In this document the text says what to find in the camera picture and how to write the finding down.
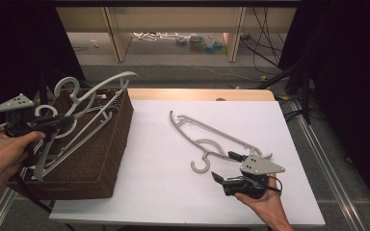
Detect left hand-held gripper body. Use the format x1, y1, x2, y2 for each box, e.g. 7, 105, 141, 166
0, 92, 54, 139

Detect dark curtain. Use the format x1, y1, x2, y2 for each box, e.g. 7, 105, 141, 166
278, 0, 370, 220
0, 0, 87, 142

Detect white table sheet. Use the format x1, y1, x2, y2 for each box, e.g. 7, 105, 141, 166
48, 99, 326, 228

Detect metal floor rail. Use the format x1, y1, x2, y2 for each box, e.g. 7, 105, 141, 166
289, 98, 369, 231
0, 186, 17, 231

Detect brown wicker basket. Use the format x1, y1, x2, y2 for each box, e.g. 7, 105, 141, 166
6, 88, 135, 200

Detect grey plastic clothes hanger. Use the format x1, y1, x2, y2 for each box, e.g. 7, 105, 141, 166
33, 70, 139, 183
169, 110, 274, 175
22, 104, 115, 181

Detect black hanging cables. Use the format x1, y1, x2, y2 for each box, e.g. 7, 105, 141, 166
239, 7, 287, 75

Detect person's right hand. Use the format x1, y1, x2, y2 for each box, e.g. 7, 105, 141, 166
233, 174, 289, 224

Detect thin white floor cable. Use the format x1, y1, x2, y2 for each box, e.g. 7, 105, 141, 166
155, 61, 266, 83

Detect person's left hand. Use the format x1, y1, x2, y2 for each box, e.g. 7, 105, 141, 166
0, 131, 46, 205

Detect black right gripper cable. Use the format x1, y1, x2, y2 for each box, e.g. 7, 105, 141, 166
263, 174, 284, 195

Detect colourful toys on floor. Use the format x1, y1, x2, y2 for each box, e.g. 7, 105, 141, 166
175, 34, 228, 55

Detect white cable bundle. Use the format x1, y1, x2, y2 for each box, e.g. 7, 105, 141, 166
132, 31, 181, 43

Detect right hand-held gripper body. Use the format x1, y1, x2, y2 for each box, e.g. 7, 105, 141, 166
221, 155, 286, 198

